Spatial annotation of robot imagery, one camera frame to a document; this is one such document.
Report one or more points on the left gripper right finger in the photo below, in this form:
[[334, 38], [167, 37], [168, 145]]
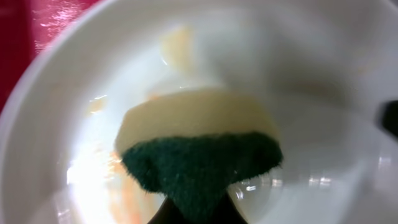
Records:
[[338, 168]]

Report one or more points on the green yellow sponge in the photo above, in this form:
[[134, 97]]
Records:
[[190, 146]]

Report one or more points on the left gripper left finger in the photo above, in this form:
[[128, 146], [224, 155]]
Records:
[[168, 213]]

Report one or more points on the red plastic tray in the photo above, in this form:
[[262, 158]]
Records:
[[27, 28]]

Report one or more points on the white plate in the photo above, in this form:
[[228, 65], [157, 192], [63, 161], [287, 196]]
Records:
[[58, 160]]

